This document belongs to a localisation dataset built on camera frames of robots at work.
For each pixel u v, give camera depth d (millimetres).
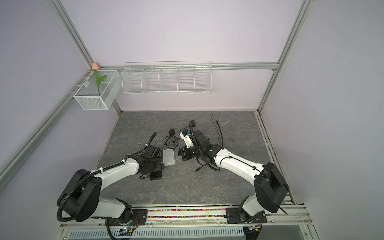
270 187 423
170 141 1025
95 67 893
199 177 869
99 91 890
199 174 881
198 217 753
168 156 938
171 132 1038
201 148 620
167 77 981
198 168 903
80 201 425
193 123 1122
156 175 868
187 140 728
